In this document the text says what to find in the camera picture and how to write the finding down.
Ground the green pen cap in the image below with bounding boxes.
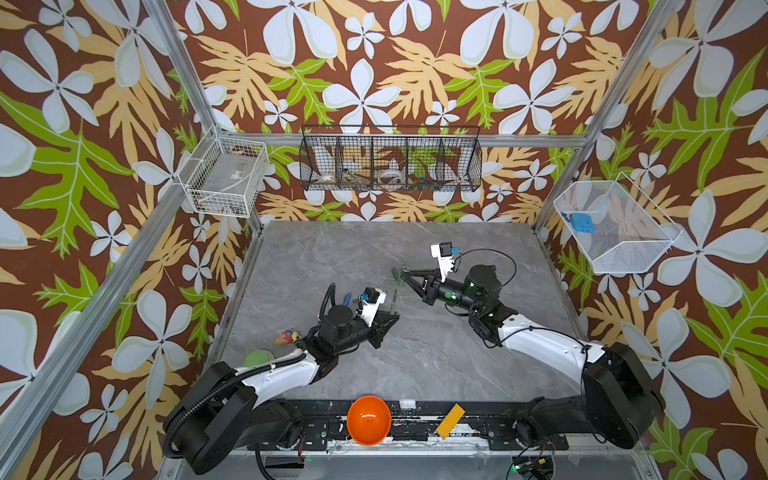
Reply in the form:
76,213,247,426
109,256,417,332
391,268,404,286

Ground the dark green pen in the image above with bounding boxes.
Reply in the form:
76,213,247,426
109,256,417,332
389,289,397,315

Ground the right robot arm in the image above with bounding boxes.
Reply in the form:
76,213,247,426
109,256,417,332
399,265,666,449

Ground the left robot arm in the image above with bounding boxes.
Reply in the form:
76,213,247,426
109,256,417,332
162,287,399,475

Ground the orange bowl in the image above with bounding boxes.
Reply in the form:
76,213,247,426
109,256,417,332
346,396,392,447

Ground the yellow block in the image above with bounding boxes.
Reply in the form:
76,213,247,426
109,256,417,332
436,404,465,440

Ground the blue object in basket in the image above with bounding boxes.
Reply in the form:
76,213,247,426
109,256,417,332
569,213,596,234

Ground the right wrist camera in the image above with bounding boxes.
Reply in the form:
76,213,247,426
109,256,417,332
430,241,460,282

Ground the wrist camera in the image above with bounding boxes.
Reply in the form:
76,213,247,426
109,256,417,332
430,241,460,282
357,287,387,327

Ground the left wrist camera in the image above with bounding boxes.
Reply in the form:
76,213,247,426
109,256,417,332
357,287,387,327

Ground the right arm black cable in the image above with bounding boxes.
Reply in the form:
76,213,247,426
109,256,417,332
457,248,518,289

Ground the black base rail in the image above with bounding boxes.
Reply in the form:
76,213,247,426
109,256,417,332
248,398,570,452

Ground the black wire basket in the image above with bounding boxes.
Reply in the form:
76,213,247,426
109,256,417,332
298,125,483,192

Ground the white wire basket right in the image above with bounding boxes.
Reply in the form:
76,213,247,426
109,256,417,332
554,174,683,276

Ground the white wire basket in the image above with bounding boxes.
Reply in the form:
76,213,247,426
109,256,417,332
178,136,271,218
554,174,683,276

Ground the white wire basket left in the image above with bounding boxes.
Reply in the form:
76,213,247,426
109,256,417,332
178,136,271,218

